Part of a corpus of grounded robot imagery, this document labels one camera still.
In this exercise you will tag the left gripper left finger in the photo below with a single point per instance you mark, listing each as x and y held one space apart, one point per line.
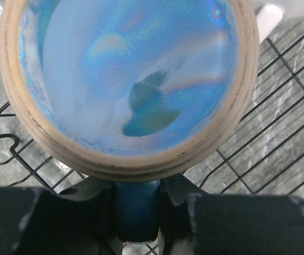
78 220

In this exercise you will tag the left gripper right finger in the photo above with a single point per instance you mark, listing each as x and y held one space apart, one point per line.
196 222

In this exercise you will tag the blue butterfly mug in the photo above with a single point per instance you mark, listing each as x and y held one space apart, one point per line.
129 91

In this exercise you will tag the white faceted mug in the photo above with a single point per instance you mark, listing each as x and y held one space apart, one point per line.
271 13

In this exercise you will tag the black wire dish rack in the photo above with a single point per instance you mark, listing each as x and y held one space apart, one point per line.
264 155

